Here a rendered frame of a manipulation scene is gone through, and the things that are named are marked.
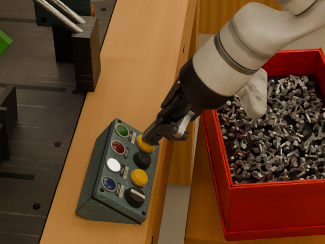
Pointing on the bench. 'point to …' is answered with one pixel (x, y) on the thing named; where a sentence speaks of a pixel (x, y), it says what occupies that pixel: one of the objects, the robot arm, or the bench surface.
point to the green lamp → (122, 130)
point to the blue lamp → (109, 183)
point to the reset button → (139, 177)
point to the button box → (125, 172)
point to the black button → (143, 159)
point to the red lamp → (118, 147)
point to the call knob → (135, 196)
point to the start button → (144, 144)
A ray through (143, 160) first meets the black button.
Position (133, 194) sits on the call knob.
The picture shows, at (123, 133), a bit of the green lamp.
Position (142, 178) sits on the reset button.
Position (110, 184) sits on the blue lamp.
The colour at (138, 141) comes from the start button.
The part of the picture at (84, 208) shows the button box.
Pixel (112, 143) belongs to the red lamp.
